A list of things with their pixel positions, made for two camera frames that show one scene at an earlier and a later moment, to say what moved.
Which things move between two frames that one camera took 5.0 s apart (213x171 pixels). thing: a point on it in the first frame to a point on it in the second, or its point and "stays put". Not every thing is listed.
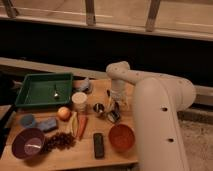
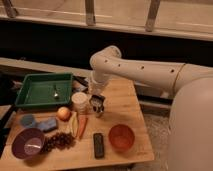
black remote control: [98, 142] stays put
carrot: [82, 122] stays put
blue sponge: [47, 124] stays put
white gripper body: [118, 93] to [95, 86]
